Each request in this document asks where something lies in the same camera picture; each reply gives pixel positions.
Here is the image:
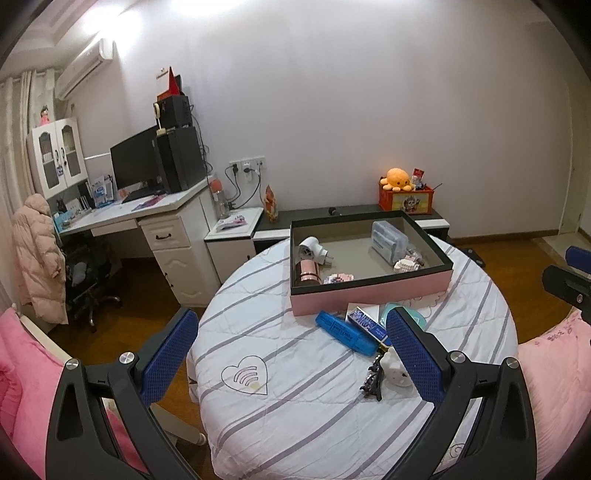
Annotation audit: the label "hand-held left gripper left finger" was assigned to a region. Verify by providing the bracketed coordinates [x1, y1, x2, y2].
[45, 307, 200, 480]

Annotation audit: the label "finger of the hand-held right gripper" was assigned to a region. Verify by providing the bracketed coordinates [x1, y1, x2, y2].
[542, 264, 591, 320]
[565, 246, 591, 269]

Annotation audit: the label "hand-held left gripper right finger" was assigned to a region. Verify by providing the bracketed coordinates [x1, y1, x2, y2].
[386, 307, 539, 480]

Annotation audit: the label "black hair clip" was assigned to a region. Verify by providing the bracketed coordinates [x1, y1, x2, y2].
[361, 354, 385, 401]

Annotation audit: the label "teal oval case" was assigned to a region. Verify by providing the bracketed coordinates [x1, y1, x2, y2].
[379, 303, 428, 326]

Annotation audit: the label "blue toothpaste box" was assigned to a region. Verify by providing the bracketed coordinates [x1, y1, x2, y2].
[346, 305, 392, 347]

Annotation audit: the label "blue rectangular case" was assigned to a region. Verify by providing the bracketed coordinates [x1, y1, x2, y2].
[315, 311, 377, 356]

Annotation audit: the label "pink storage box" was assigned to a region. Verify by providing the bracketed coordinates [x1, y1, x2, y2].
[290, 210, 454, 317]

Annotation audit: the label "clear plastic box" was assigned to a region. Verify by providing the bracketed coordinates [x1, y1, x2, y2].
[372, 220, 409, 265]

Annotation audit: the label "rose gold cylinder jar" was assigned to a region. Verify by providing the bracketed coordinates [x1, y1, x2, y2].
[295, 259, 321, 287]

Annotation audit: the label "white travel adapter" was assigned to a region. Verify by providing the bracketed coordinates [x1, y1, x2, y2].
[298, 236, 332, 267]

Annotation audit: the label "white desk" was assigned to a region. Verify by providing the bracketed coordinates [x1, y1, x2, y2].
[58, 178, 222, 308]

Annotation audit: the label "black office chair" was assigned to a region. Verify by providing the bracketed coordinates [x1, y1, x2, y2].
[60, 233, 123, 330]

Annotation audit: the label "white side cabinet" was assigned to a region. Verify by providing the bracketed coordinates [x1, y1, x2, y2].
[204, 207, 265, 273]

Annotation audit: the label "striped white tablecloth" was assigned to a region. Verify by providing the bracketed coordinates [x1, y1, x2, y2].
[187, 237, 518, 480]

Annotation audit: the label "pink fleece blanket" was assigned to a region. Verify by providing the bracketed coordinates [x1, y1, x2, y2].
[0, 307, 148, 480]

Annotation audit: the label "orange printed toy box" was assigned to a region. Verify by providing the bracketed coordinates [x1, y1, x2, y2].
[379, 183, 435, 215]

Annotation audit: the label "pink notebook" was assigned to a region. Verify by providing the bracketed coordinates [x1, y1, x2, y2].
[131, 194, 167, 212]

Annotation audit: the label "black keyboard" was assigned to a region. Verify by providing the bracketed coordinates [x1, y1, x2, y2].
[122, 188, 164, 203]

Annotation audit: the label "pink puffer jacket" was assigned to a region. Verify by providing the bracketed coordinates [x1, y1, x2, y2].
[11, 194, 68, 324]

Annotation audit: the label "orange-lid water bottle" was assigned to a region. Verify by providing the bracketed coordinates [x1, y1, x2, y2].
[210, 176, 232, 220]

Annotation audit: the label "teal desk organiser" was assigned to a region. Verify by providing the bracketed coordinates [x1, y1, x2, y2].
[53, 210, 93, 232]

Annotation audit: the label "black and white TV cabinet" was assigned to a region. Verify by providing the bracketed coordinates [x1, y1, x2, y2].
[253, 204, 451, 254]

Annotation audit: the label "orange octopus plush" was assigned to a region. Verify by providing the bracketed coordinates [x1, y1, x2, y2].
[380, 167, 415, 192]

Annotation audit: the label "blue and white box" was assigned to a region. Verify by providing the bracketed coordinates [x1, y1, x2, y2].
[90, 175, 115, 208]

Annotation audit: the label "orange brown statuette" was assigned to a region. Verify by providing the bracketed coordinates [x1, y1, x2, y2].
[262, 185, 279, 223]

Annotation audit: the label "black computer tower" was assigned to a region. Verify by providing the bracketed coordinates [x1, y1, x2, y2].
[157, 126, 207, 193]

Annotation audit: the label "black computer monitor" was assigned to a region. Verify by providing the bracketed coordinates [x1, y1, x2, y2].
[110, 126, 162, 193]

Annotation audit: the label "white glass-door cabinet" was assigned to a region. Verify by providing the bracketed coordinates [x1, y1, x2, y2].
[26, 117, 88, 200]

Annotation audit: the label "black speaker box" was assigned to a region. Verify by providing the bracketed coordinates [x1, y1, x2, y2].
[154, 95, 194, 130]

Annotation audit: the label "beige curtain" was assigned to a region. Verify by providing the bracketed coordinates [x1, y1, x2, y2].
[0, 69, 56, 222]

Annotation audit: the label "red triangular box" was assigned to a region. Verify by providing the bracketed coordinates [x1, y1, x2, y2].
[156, 66, 182, 101]

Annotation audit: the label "white air conditioner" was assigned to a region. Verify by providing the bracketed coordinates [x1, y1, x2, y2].
[55, 38, 114, 100]

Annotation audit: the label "black charger cables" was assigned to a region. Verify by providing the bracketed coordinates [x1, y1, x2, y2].
[225, 165, 264, 210]

